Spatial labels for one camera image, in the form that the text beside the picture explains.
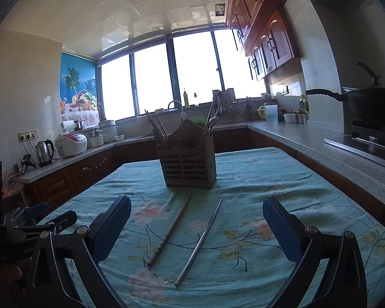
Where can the yellow oil bottle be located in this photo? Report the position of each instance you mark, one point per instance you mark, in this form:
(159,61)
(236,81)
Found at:
(303,104)

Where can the gas stove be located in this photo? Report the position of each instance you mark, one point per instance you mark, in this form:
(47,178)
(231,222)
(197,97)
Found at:
(366,140)

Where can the sink faucet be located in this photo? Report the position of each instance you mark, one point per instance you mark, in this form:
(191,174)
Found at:
(177,105)

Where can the wooden upper cabinets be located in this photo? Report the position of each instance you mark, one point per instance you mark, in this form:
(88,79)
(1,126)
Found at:
(264,34)

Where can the dish rack with utensils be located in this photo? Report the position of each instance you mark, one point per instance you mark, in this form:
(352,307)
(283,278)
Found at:
(230,107)

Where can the wooden utensil holder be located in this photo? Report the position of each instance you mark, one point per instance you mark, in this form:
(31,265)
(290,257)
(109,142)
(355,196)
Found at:
(187,157)

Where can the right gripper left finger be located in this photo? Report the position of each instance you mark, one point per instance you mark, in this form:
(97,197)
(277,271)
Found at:
(50,282)

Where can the metal chopstick pair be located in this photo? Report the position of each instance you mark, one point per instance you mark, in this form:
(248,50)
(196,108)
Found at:
(198,246)

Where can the black wok with handle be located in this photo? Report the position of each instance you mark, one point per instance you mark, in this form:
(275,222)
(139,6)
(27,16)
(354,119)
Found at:
(367,103)

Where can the teal floral tablecloth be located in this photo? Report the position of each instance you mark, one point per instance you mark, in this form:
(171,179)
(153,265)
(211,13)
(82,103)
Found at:
(240,263)

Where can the wall power outlet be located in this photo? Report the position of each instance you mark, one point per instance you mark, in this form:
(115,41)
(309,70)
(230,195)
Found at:
(28,135)

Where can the tropical fruit poster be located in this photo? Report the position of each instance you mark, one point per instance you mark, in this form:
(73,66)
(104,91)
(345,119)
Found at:
(78,90)

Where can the green colander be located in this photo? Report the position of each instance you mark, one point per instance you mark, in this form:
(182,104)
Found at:
(198,120)

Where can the thin metal chopstick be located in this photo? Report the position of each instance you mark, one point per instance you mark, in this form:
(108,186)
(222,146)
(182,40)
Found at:
(164,130)

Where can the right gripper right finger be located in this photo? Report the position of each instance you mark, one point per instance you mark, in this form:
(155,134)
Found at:
(343,283)

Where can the metal spoon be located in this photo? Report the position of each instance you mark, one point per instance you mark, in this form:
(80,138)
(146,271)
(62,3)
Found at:
(210,125)

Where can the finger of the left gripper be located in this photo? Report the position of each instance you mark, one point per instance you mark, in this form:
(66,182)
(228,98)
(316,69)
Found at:
(26,215)
(55,225)

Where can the white bowl on counter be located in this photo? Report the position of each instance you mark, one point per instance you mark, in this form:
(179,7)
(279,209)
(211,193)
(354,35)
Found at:
(289,118)

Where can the small white cooker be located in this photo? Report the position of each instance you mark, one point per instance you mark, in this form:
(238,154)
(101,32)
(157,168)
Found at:
(96,137)

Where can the white red rice cooker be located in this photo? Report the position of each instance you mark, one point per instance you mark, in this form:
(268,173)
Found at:
(71,144)

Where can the steel electric kettle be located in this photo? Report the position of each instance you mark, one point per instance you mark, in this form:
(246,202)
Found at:
(45,152)

